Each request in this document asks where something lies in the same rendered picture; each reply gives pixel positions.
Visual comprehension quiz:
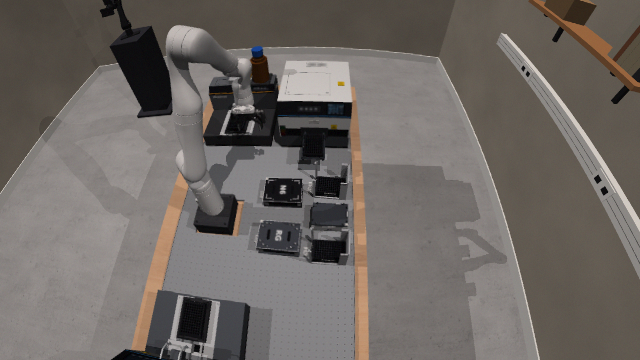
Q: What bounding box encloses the brown glass bottle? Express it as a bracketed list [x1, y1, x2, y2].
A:
[250, 56, 270, 84]

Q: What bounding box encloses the blue bottle cap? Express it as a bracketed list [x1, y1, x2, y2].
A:
[251, 46, 263, 56]

